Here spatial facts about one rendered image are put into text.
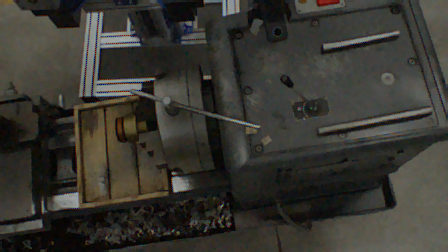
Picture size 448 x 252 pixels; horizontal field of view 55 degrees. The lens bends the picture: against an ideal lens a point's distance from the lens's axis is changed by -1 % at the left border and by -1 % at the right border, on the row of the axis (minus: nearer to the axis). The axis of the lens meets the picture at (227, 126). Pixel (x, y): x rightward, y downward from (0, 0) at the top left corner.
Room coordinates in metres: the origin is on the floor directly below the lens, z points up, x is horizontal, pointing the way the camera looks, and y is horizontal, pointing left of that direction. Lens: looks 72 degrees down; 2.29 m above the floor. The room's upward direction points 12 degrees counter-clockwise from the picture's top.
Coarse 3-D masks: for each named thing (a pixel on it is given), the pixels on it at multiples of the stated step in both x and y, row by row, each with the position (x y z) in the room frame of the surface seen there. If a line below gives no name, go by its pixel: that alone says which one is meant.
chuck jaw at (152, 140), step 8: (144, 136) 0.41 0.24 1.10; (152, 136) 0.40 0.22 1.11; (144, 144) 0.39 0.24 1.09; (152, 144) 0.38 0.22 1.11; (160, 144) 0.37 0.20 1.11; (152, 152) 0.36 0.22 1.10; (160, 152) 0.35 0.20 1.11; (160, 160) 0.33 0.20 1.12; (160, 168) 0.31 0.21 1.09; (176, 168) 0.30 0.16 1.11
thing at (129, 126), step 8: (120, 120) 0.47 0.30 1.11; (128, 120) 0.46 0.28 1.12; (144, 120) 0.45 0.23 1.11; (120, 128) 0.44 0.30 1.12; (128, 128) 0.44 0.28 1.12; (136, 128) 0.43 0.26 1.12; (144, 128) 0.43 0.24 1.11; (120, 136) 0.42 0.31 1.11; (128, 136) 0.42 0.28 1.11; (136, 136) 0.41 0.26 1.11
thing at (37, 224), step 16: (32, 96) 0.70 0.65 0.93; (48, 128) 0.59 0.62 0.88; (48, 144) 0.53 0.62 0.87; (48, 160) 0.47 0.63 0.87; (48, 176) 0.42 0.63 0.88; (48, 192) 0.36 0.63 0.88; (48, 208) 0.30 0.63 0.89; (0, 224) 0.28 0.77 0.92; (16, 224) 0.27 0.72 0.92; (32, 224) 0.26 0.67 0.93; (48, 224) 0.25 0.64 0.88
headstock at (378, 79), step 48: (288, 0) 0.66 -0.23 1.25; (384, 0) 0.60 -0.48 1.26; (240, 48) 0.54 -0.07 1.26; (288, 48) 0.52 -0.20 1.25; (384, 48) 0.46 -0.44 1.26; (432, 48) 0.44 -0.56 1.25; (240, 96) 0.41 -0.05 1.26; (288, 96) 0.38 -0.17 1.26; (336, 96) 0.36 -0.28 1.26; (384, 96) 0.33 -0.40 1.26; (432, 96) 0.31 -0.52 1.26; (240, 144) 0.29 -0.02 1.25; (288, 144) 0.26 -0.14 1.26; (336, 144) 0.24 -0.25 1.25; (384, 144) 0.22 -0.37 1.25; (432, 144) 0.22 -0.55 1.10; (240, 192) 0.22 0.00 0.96
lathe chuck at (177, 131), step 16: (160, 80) 0.52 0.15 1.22; (176, 80) 0.50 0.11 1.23; (160, 96) 0.46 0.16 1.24; (176, 96) 0.45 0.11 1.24; (160, 112) 0.42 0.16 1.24; (160, 128) 0.38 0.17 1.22; (176, 128) 0.37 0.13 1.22; (192, 128) 0.37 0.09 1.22; (176, 144) 0.34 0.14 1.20; (192, 144) 0.33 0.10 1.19; (176, 160) 0.31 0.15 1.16; (192, 160) 0.30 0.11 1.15
